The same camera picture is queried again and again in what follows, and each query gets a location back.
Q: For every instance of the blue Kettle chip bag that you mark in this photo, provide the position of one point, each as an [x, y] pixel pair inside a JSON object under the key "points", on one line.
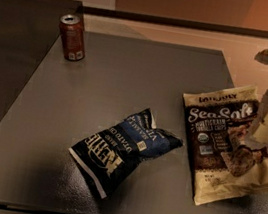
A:
{"points": [[109, 156]]}

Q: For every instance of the tan Sea Salt chip bag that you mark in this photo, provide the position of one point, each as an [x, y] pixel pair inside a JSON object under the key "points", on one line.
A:
{"points": [[223, 164]]}

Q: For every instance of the red coke can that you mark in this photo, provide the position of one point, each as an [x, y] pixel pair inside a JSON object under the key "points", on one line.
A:
{"points": [[71, 29]]}

